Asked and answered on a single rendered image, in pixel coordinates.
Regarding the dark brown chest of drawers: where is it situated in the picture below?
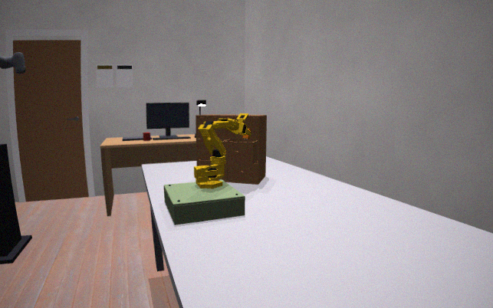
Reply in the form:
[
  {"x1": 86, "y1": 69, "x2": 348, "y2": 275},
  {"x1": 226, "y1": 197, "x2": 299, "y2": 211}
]
[{"x1": 196, "y1": 115, "x2": 267, "y2": 185}]

